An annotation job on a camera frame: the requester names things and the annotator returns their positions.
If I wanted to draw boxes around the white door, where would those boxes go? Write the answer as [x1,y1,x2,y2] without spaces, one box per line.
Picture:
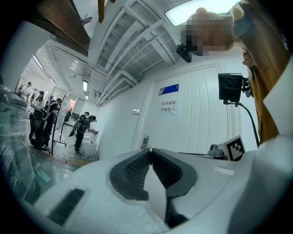
[135,59,258,156]

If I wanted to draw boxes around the black head camera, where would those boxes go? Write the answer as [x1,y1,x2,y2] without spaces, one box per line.
[176,43,193,64]

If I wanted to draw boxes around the teal flat mop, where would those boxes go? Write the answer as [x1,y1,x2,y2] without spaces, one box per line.
[33,162,51,183]

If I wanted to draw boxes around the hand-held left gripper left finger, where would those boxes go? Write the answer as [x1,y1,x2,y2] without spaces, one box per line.
[109,148,153,201]

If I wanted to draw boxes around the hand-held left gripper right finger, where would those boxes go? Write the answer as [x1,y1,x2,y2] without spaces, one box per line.
[151,148,198,228]

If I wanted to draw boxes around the plastic-wrapped black case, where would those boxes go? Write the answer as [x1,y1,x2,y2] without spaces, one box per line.
[0,84,42,204]

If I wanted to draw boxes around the metal door lock handle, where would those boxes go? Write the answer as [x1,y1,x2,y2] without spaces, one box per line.
[141,135,151,149]

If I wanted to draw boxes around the whiteboard on black stand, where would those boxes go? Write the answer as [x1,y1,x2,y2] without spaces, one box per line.
[51,95,71,156]

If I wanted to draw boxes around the person's mustard jacket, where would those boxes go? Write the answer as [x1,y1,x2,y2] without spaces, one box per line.
[230,0,292,145]

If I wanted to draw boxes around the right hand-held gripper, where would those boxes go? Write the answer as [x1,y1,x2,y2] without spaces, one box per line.
[207,135,247,162]

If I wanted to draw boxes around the white appliance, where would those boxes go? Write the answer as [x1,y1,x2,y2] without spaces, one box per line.
[81,132,99,159]

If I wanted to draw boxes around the white paper notice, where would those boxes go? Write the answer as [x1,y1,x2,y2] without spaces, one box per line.
[157,97,180,116]

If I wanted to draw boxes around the flat ceiling light panel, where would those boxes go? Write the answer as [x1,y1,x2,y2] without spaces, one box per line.
[164,0,241,27]

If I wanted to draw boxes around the black cable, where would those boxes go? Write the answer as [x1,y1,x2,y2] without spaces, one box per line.
[237,102,261,148]

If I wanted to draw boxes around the person's head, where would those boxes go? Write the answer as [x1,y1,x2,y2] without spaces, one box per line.
[180,6,241,57]

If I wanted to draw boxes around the brown wooden stick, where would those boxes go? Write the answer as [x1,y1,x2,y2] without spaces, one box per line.
[98,0,107,24]

